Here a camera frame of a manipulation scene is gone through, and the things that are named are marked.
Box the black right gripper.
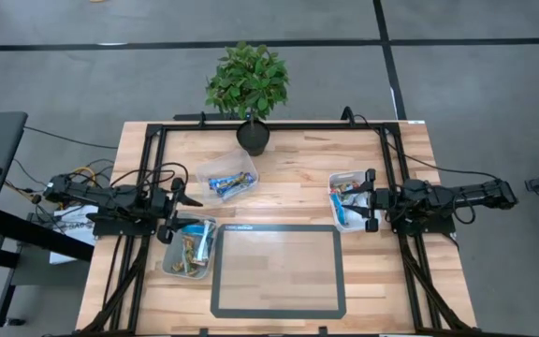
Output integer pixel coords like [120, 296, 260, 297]
[341, 168, 393, 233]

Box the brown granola bar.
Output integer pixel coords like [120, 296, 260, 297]
[170, 260, 200, 277]

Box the white paper box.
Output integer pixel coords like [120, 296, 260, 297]
[48, 204, 98, 266]

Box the orange green granola bar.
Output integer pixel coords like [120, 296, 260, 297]
[181, 235, 199, 264]

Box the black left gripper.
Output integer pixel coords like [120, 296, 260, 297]
[155, 176, 204, 244]

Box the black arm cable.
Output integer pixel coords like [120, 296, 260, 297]
[451, 194, 477, 226]
[109, 161, 190, 198]

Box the yellow arm cable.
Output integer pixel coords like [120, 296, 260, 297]
[70, 166, 97, 188]

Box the clear plastic bin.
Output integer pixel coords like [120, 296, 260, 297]
[196, 148, 260, 208]

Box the silver grey granola bar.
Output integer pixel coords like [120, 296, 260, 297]
[349, 194, 369, 221]

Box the green tree in black pot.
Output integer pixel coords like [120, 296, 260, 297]
[205, 40, 291, 157]

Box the blue white granola bar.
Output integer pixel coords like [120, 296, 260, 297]
[213, 180, 252, 198]

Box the pale grey plastic bin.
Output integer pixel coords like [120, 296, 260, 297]
[161, 212, 218, 281]

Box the black table cable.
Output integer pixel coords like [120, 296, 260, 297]
[351, 111, 503, 182]

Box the black aluminium frame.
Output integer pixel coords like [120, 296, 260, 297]
[75, 106, 479, 337]

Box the white plastic bin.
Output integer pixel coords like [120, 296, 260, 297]
[328, 169, 384, 234]

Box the black floor cable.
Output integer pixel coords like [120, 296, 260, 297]
[23, 125, 119, 150]

